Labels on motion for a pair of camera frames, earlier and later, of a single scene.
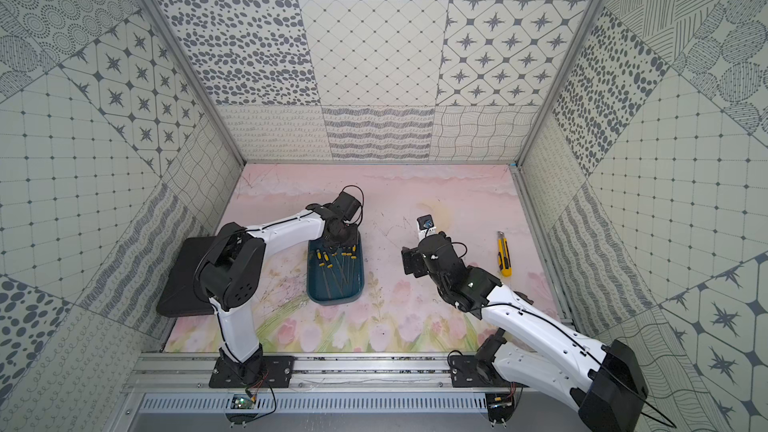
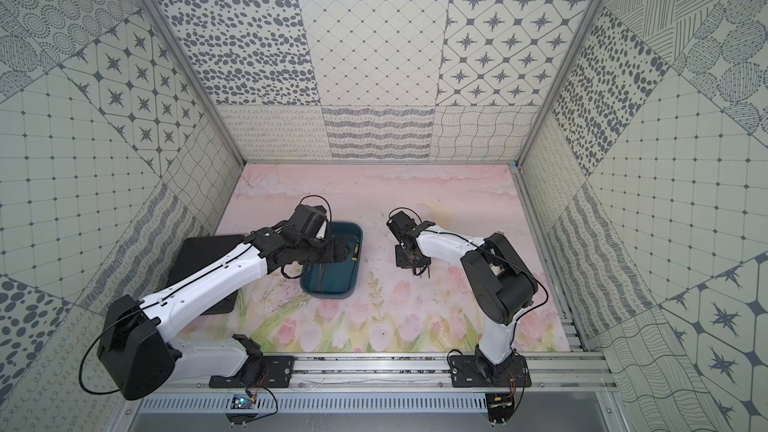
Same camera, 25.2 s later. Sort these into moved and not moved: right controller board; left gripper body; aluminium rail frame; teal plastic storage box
Moved: left gripper body
Not moved: right controller board; aluminium rail frame; teal plastic storage box
